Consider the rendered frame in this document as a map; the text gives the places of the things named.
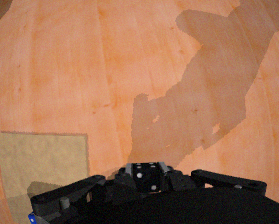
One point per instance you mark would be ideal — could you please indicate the blue die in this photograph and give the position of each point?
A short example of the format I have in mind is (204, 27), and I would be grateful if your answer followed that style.
(32, 218)

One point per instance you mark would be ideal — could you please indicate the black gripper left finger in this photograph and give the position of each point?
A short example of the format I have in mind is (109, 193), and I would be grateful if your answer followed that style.
(59, 205)

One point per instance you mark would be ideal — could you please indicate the tan flat mat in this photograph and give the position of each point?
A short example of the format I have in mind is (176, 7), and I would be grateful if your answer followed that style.
(34, 164)

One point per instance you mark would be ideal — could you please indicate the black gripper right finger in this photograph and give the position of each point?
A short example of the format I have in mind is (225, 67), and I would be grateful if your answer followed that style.
(176, 181)

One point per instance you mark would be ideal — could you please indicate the black die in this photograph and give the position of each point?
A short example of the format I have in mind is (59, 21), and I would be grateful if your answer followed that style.
(146, 177)

